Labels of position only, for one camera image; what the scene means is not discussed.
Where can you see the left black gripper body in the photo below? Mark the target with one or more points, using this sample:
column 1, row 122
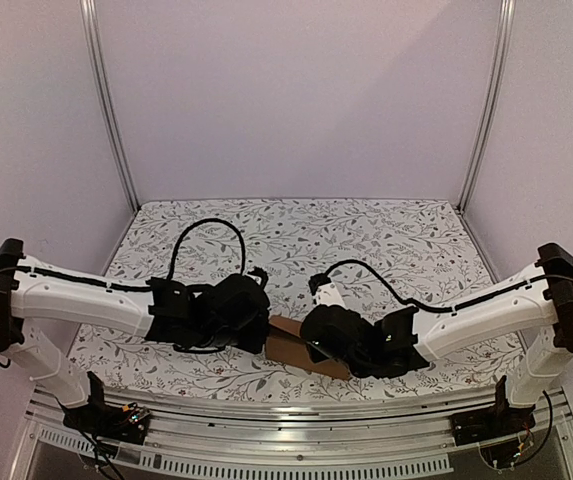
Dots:
column 228, row 338

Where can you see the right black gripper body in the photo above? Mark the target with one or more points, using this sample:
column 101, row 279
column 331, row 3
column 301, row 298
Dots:
column 313, row 340

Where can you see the brown cardboard box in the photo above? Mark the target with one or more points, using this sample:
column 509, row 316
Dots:
column 284, row 345

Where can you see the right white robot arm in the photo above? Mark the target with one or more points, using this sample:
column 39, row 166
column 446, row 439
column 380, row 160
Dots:
column 417, row 334

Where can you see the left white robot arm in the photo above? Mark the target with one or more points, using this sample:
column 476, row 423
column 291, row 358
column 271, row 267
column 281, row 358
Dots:
column 190, row 318

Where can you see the floral patterned table mat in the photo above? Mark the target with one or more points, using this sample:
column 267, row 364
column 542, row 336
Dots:
column 413, row 248

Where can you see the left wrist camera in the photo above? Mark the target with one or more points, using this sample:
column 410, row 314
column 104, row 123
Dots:
column 259, row 275

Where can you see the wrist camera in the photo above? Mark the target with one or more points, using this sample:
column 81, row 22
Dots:
column 259, row 275
column 324, row 291

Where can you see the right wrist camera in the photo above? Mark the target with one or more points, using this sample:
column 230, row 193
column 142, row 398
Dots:
column 324, row 291

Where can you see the front aluminium rail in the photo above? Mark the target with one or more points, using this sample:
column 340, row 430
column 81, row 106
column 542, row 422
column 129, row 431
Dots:
column 375, row 439

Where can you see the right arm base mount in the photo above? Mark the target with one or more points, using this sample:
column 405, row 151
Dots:
column 495, row 421

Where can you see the right aluminium frame post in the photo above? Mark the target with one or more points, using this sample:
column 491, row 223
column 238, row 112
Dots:
column 489, row 106

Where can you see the aluminium frame post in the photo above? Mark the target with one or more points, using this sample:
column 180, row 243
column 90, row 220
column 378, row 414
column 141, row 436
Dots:
column 90, row 23
column 489, row 106

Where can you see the left aluminium frame post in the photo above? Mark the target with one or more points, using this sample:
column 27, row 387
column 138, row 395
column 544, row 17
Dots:
column 90, row 23

